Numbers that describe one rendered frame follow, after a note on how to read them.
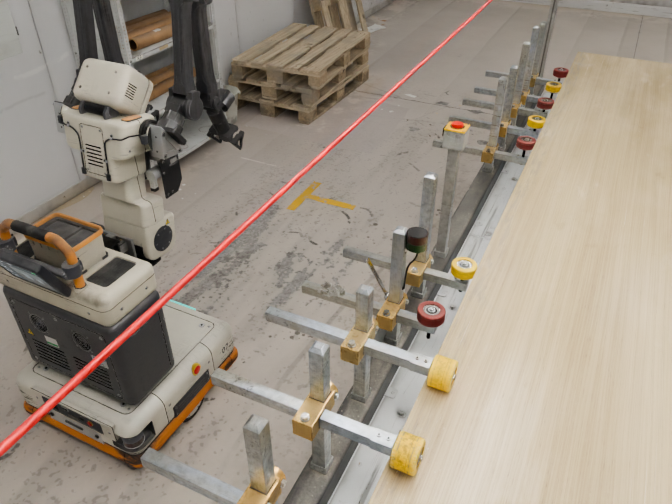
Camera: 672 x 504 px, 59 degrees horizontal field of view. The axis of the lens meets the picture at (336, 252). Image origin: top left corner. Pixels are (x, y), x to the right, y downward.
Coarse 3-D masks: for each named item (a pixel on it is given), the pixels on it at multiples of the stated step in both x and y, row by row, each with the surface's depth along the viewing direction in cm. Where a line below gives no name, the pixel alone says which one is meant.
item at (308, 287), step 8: (304, 288) 184; (312, 288) 183; (320, 288) 183; (320, 296) 183; (336, 296) 180; (344, 296) 180; (352, 296) 180; (344, 304) 180; (352, 304) 179; (376, 304) 177; (376, 312) 176; (400, 312) 174; (408, 312) 174; (400, 320) 174; (408, 320) 172; (416, 320) 171; (416, 328) 173; (424, 328) 171; (432, 328) 170
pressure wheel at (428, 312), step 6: (420, 306) 169; (426, 306) 169; (432, 306) 169; (438, 306) 169; (420, 312) 167; (426, 312) 167; (432, 312) 167; (438, 312) 167; (444, 312) 167; (420, 318) 167; (426, 318) 165; (432, 318) 165; (438, 318) 165; (444, 318) 168; (426, 324) 167; (432, 324) 166; (438, 324) 166; (426, 336) 174
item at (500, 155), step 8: (432, 144) 278; (440, 144) 276; (464, 152) 273; (472, 152) 271; (480, 152) 269; (496, 152) 267; (504, 152) 267; (504, 160) 266; (512, 160) 265; (520, 160) 263
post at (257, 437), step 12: (252, 420) 105; (264, 420) 106; (252, 432) 104; (264, 432) 106; (252, 444) 107; (264, 444) 107; (252, 456) 109; (264, 456) 109; (252, 468) 112; (264, 468) 110; (252, 480) 114; (264, 480) 112; (264, 492) 115
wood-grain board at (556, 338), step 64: (576, 64) 340; (640, 64) 340; (576, 128) 269; (640, 128) 269; (576, 192) 222; (640, 192) 222; (512, 256) 190; (576, 256) 190; (640, 256) 190; (512, 320) 165; (576, 320) 165; (640, 320) 165; (512, 384) 146; (576, 384) 146; (640, 384) 146; (448, 448) 131; (512, 448) 131; (576, 448) 131; (640, 448) 131
